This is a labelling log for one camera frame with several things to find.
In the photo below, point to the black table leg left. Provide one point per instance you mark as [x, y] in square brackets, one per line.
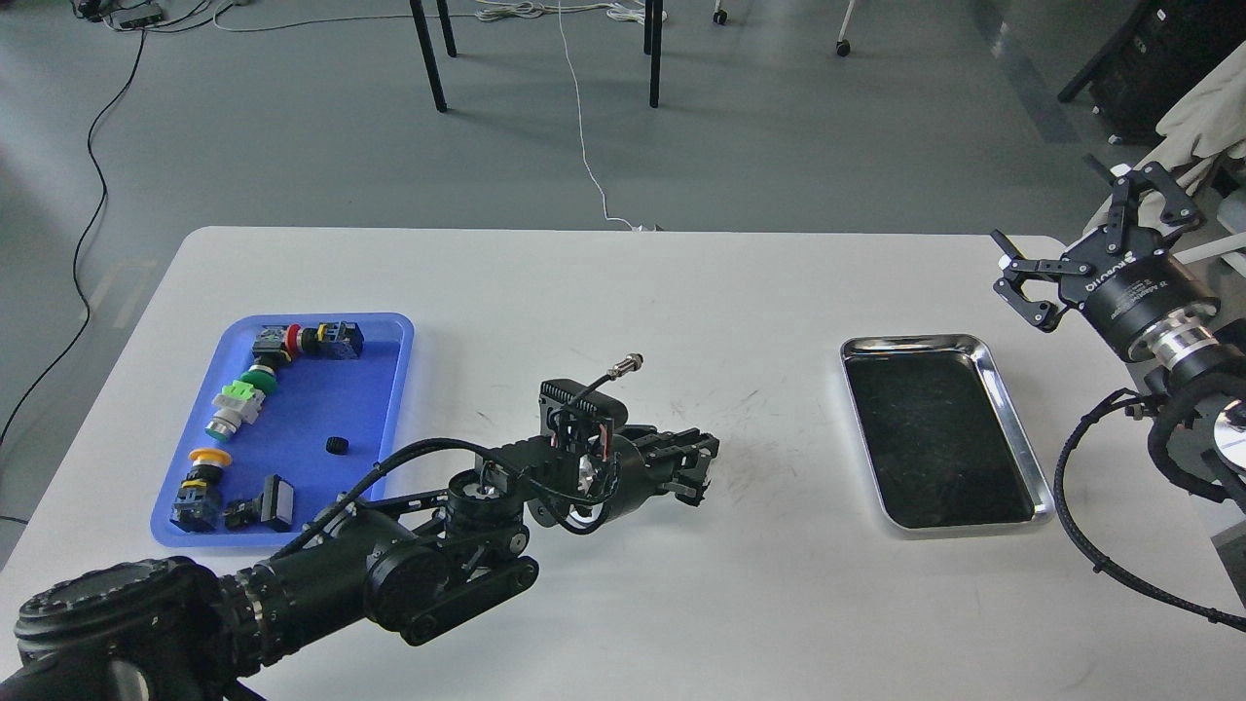
[429, 59]

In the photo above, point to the green push button switch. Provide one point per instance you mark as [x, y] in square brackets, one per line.
[240, 402]

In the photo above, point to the yellow push button switch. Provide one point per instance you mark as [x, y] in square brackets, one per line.
[198, 503]

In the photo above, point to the black square push button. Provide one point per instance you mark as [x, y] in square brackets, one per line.
[273, 508]

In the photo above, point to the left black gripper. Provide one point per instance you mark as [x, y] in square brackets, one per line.
[588, 466]

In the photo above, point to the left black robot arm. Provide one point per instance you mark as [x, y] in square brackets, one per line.
[431, 537]

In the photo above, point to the red emergency stop button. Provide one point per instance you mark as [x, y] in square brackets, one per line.
[279, 345]

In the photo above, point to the black table leg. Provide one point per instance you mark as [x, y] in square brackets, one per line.
[429, 59]
[652, 32]

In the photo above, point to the beige cloth on chair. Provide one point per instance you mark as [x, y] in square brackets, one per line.
[1206, 127]

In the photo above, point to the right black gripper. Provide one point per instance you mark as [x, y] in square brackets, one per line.
[1139, 290]

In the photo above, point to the black cabinet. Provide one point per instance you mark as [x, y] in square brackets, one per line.
[1161, 51]

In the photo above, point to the black table leg right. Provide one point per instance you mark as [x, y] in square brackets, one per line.
[652, 32]

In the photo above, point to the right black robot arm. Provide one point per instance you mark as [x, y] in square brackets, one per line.
[1194, 397]

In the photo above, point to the silver metal tray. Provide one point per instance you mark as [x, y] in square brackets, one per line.
[946, 450]

